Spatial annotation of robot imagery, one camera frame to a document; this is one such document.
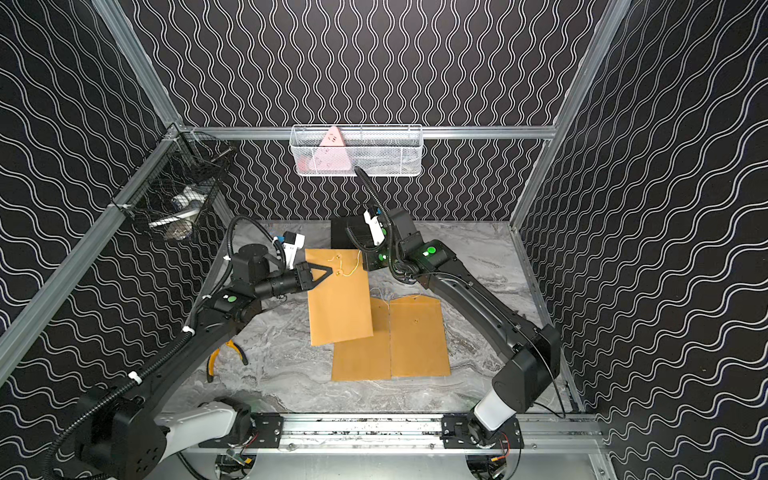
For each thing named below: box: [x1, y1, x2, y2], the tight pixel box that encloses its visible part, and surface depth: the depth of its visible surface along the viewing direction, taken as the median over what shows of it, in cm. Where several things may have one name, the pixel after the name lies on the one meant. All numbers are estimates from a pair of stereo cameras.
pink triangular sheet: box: [308, 126, 353, 172], surface depth 92 cm
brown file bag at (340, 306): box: [305, 248, 374, 347], surface depth 78 cm
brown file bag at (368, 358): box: [332, 298, 391, 381], surface depth 89 cm
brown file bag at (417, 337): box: [390, 295, 451, 377], surface depth 93 cm
